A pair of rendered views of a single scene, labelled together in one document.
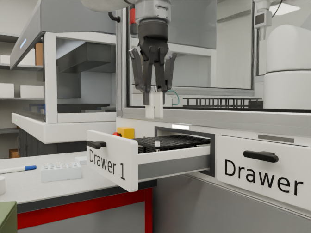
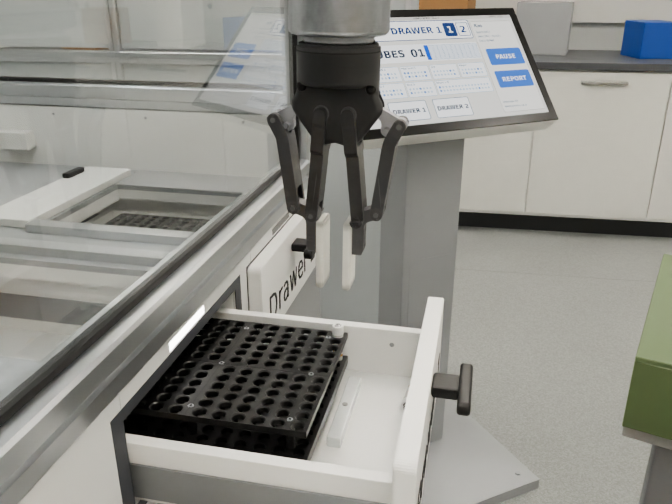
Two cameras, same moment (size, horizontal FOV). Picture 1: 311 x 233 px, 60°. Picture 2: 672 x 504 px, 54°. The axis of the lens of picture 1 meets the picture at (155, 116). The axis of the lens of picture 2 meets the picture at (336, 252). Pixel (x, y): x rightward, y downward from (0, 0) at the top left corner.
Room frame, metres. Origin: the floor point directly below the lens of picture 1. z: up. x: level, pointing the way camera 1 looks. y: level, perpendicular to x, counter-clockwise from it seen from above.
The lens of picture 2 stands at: (1.11, 0.43, 1.25)
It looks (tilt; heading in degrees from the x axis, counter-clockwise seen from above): 22 degrees down; 225
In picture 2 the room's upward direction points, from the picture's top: straight up
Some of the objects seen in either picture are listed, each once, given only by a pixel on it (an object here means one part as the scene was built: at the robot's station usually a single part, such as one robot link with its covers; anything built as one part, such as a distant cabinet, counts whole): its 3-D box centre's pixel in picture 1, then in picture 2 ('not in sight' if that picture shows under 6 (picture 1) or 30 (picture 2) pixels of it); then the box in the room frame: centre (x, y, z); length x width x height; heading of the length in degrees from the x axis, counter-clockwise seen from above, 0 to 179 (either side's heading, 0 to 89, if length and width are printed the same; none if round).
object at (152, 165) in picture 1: (173, 151); (215, 392); (0.80, -0.05, 0.86); 0.40 x 0.26 x 0.06; 122
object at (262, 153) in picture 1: (263, 155); (305, 245); (0.53, -0.21, 0.91); 0.07 x 0.04 x 0.01; 32
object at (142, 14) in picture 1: (152, 13); (339, 6); (0.68, 0.01, 1.23); 0.09 x 0.09 x 0.06
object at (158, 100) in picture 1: (158, 105); (322, 250); (0.69, -0.01, 1.00); 0.03 x 0.01 x 0.07; 32
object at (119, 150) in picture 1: (108, 156); (421, 411); (0.69, 0.12, 0.87); 0.29 x 0.02 x 0.11; 32
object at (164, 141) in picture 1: (171, 150); (223, 389); (0.79, -0.05, 0.87); 0.22 x 0.18 x 0.06; 122
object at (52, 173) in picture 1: (61, 171); not in sight; (0.90, 0.32, 0.78); 0.12 x 0.08 x 0.04; 111
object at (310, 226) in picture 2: (164, 95); (305, 223); (0.70, -0.02, 1.03); 0.03 x 0.01 x 0.05; 122
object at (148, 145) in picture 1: (141, 143); (320, 377); (0.74, 0.04, 0.90); 0.18 x 0.02 x 0.01; 32
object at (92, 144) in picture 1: (97, 144); (451, 386); (0.67, 0.14, 0.91); 0.07 x 0.04 x 0.01; 32
